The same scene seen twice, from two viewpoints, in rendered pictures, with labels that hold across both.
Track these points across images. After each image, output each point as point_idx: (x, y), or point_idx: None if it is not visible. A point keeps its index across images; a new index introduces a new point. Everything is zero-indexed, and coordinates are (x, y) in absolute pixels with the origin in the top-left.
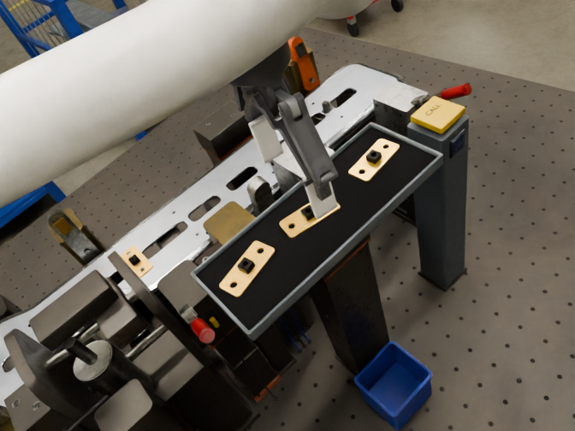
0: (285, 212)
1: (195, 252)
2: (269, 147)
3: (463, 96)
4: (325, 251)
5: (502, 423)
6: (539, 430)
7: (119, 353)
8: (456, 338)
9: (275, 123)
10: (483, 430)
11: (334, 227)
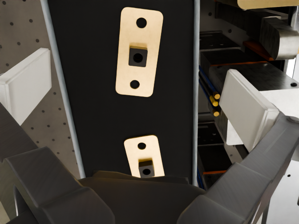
0: (173, 34)
1: None
2: (231, 97)
3: None
4: (67, 28)
5: (33, 46)
6: (18, 59)
7: None
8: None
9: (10, 171)
10: (36, 33)
11: (93, 64)
